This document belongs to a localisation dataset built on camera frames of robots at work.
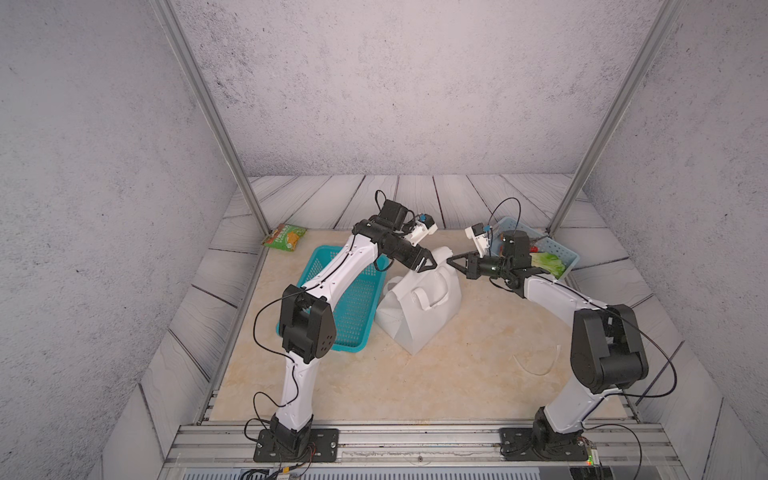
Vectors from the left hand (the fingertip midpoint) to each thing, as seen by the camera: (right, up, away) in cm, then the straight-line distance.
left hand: (434, 262), depth 85 cm
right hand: (+5, 0, +1) cm, 5 cm away
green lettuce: (+42, -1, +18) cm, 46 cm away
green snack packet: (-53, +8, +30) cm, 61 cm away
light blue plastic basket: (+41, +7, +24) cm, 48 cm away
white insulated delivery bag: (-5, -12, -6) cm, 14 cm away
